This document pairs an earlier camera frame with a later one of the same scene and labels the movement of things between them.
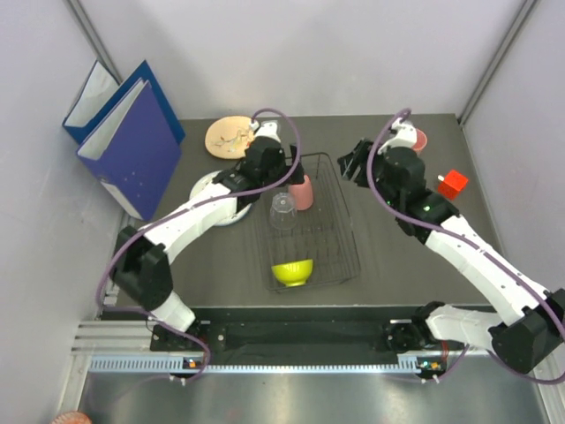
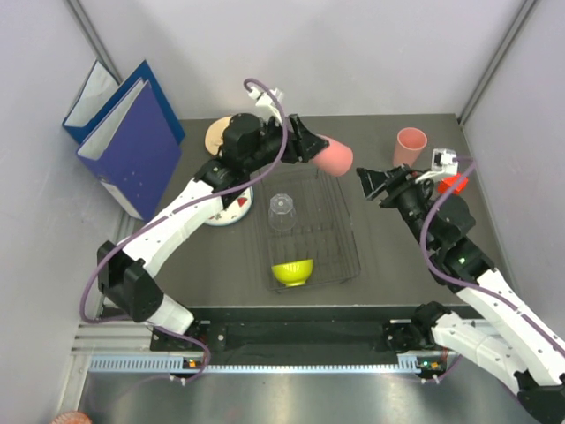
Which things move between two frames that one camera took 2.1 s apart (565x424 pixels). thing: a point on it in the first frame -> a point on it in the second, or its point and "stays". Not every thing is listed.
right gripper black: x=358 y=157 -> x=400 y=181
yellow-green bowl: x=293 y=274 stays
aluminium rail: x=127 y=347 stays
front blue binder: x=134 y=150 stays
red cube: x=452 y=184 stays
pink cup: x=303 y=193 -> x=335 y=160
